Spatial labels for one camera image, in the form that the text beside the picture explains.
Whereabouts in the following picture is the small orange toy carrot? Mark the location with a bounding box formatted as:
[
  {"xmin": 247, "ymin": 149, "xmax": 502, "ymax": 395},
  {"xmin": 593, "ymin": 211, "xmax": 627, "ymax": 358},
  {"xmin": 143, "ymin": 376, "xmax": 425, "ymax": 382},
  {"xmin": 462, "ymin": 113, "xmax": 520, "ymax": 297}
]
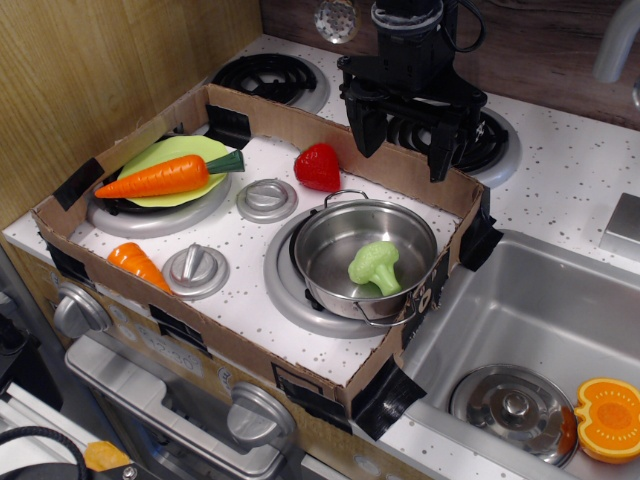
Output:
[{"xmin": 107, "ymin": 242, "xmax": 172, "ymax": 294}]

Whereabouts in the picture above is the steel pot lid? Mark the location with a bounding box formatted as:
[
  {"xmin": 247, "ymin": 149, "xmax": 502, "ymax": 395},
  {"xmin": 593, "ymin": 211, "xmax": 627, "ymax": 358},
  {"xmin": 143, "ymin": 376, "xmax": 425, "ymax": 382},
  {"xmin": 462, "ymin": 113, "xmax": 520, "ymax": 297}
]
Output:
[{"xmin": 448, "ymin": 364, "xmax": 578, "ymax": 467}]

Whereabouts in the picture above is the silver stove knob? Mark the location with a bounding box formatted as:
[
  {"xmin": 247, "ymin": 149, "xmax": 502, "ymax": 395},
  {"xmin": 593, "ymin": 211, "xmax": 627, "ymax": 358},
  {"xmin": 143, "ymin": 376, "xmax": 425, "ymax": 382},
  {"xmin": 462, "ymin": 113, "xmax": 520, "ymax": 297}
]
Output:
[
  {"xmin": 161, "ymin": 243, "xmax": 230, "ymax": 300},
  {"xmin": 236, "ymin": 179, "xmax": 298, "ymax": 224}
]

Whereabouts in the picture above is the back right burner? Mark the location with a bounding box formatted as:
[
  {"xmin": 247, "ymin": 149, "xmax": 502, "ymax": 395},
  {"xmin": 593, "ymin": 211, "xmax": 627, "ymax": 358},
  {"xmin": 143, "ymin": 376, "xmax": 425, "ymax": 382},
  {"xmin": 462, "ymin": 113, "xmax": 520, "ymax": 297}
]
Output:
[{"xmin": 387, "ymin": 108, "xmax": 523, "ymax": 189}]

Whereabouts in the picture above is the silver stove knob lower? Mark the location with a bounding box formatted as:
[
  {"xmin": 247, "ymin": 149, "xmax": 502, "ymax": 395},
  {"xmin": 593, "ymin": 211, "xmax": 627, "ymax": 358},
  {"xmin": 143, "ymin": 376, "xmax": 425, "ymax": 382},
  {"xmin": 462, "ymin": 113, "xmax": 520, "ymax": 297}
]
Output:
[{"xmin": 161, "ymin": 243, "xmax": 230, "ymax": 300}]

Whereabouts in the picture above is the orange toy half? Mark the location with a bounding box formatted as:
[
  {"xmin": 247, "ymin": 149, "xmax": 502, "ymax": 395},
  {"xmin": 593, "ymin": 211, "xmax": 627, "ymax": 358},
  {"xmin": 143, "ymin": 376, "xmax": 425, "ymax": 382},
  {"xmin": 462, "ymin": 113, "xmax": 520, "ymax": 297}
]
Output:
[{"xmin": 574, "ymin": 377, "xmax": 639, "ymax": 464}]

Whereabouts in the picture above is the green toy broccoli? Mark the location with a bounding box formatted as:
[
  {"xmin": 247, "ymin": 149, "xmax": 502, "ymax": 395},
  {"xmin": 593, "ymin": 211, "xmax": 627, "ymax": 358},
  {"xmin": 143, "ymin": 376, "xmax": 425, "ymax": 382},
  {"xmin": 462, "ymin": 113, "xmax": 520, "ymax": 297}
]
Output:
[{"xmin": 348, "ymin": 241, "xmax": 401, "ymax": 296}]

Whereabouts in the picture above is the cardboard fence with tape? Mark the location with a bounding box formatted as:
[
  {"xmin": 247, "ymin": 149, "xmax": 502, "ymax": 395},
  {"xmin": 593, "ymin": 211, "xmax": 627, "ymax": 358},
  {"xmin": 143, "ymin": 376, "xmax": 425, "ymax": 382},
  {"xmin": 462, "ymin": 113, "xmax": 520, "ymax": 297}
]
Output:
[{"xmin": 32, "ymin": 84, "xmax": 500, "ymax": 439}]

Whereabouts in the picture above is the burner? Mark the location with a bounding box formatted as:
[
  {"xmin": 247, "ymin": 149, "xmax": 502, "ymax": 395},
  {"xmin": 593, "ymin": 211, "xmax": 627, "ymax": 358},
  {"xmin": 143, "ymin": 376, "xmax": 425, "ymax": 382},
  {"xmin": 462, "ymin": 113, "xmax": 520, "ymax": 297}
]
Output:
[
  {"xmin": 387, "ymin": 108, "xmax": 523, "ymax": 189},
  {"xmin": 210, "ymin": 53, "xmax": 330, "ymax": 114},
  {"xmin": 263, "ymin": 210, "xmax": 389, "ymax": 339},
  {"xmin": 86, "ymin": 175, "xmax": 232, "ymax": 239}
]

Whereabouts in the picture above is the silver faucet base block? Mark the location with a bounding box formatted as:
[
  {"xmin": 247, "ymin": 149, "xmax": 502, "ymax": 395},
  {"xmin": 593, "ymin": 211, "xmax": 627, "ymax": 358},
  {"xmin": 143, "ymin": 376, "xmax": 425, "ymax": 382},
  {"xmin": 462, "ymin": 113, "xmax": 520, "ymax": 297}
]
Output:
[{"xmin": 599, "ymin": 193, "xmax": 640, "ymax": 261}]

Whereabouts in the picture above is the back left burner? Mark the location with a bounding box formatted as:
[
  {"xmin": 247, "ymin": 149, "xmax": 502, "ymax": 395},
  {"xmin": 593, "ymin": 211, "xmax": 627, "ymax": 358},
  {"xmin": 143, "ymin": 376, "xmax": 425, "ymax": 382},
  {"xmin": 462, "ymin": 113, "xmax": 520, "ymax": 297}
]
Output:
[{"xmin": 210, "ymin": 53, "xmax": 330, "ymax": 114}]

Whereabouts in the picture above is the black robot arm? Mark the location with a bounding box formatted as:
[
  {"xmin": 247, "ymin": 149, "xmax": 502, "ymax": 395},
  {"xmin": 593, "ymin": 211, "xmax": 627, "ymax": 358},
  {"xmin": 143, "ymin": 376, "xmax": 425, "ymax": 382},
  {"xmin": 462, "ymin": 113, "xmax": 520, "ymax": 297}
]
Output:
[{"xmin": 337, "ymin": 1, "xmax": 487, "ymax": 183}]

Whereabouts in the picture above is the light green plate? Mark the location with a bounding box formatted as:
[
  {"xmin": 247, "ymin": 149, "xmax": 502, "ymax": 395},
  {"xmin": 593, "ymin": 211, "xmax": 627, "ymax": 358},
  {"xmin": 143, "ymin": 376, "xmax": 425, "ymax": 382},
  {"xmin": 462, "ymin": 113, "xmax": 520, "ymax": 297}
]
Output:
[{"xmin": 99, "ymin": 135, "xmax": 230, "ymax": 208}]

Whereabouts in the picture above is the silver oven knob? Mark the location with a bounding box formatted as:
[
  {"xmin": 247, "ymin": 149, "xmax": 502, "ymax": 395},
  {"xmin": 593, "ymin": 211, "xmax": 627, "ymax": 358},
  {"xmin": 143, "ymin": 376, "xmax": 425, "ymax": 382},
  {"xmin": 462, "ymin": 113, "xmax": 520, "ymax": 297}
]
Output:
[
  {"xmin": 54, "ymin": 282, "xmax": 112, "ymax": 339},
  {"xmin": 227, "ymin": 382, "xmax": 296, "ymax": 448}
]

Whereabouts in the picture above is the hanging slotted spoon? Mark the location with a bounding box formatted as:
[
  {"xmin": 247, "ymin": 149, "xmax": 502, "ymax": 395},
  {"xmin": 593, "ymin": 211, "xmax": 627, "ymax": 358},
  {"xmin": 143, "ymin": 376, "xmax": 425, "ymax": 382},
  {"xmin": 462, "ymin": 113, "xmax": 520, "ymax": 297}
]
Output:
[{"xmin": 314, "ymin": 0, "xmax": 360, "ymax": 45}]

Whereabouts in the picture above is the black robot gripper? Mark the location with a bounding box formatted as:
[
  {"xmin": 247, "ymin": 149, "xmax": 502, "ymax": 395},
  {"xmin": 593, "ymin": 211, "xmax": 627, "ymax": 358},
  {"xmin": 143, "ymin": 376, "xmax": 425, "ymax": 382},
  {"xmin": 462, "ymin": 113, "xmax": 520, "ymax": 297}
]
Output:
[{"xmin": 338, "ymin": 21, "xmax": 487, "ymax": 182}]

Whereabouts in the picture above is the silver stove knob upper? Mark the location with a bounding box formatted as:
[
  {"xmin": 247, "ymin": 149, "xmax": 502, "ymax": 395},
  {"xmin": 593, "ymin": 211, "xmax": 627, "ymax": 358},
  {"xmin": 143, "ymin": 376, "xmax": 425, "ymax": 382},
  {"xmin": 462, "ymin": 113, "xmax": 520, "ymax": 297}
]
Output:
[{"xmin": 236, "ymin": 179, "xmax": 298, "ymax": 224}]

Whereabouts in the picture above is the silver oven knob left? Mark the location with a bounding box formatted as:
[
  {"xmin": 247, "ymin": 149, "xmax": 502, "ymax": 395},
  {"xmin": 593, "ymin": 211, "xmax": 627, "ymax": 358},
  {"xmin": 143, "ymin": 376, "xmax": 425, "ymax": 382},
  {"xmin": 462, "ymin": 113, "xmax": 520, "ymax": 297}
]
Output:
[{"xmin": 54, "ymin": 282, "xmax": 112, "ymax": 339}]

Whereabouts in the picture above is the front left burner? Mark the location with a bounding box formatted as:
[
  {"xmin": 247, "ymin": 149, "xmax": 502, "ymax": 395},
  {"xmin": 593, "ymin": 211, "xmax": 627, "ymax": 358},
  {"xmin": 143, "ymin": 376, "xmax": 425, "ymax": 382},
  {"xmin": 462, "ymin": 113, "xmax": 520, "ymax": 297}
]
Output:
[{"xmin": 86, "ymin": 175, "xmax": 232, "ymax": 239}]

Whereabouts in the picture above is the steel sink basin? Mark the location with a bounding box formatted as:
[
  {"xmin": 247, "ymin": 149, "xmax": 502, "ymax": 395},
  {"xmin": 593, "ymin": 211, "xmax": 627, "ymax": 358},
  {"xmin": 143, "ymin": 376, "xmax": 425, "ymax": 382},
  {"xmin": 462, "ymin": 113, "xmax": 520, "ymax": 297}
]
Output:
[{"xmin": 401, "ymin": 231, "xmax": 639, "ymax": 479}]

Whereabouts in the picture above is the red toy strawberry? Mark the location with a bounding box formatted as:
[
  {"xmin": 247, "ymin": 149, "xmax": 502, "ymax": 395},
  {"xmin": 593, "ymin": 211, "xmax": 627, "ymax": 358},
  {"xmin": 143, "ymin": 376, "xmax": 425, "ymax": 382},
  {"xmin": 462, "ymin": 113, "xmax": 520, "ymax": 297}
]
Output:
[{"xmin": 294, "ymin": 143, "xmax": 341, "ymax": 193}]

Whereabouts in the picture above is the front right burner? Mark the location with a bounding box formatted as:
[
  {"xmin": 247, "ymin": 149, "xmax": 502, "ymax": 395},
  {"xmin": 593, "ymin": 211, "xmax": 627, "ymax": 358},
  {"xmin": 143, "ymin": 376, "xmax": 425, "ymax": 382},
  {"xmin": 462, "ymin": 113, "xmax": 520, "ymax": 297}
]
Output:
[{"xmin": 263, "ymin": 210, "xmax": 389, "ymax": 339}]

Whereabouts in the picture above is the steel pot with handles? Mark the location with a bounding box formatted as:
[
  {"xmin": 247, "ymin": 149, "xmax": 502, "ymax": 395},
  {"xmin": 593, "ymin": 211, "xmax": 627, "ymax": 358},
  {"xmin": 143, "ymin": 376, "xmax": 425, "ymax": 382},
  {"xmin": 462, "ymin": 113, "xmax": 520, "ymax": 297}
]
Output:
[{"xmin": 289, "ymin": 192, "xmax": 438, "ymax": 328}]

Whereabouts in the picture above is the silver faucet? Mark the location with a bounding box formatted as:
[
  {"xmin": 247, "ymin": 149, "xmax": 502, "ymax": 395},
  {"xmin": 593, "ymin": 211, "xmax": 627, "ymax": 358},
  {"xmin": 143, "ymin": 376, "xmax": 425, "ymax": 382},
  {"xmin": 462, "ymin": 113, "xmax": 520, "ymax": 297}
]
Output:
[{"xmin": 592, "ymin": 0, "xmax": 639, "ymax": 110}]

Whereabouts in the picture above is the silver oven knob right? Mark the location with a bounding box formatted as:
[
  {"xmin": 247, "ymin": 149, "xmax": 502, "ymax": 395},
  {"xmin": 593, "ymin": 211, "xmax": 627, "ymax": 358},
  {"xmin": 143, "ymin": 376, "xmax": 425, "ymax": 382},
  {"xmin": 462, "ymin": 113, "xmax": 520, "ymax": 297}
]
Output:
[{"xmin": 227, "ymin": 382, "xmax": 296, "ymax": 448}]

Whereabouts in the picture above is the black cable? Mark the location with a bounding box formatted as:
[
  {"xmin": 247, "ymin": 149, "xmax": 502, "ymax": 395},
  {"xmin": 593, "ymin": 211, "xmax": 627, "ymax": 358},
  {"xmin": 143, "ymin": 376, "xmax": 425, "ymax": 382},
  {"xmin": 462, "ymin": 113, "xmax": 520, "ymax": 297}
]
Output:
[{"xmin": 0, "ymin": 426, "xmax": 91, "ymax": 480}]

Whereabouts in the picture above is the silver oven door handle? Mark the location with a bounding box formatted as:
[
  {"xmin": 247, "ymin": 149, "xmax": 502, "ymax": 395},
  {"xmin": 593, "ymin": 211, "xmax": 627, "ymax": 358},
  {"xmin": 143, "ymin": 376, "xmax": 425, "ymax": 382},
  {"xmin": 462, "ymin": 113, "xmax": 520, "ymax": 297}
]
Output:
[{"xmin": 65, "ymin": 337, "xmax": 287, "ymax": 479}]

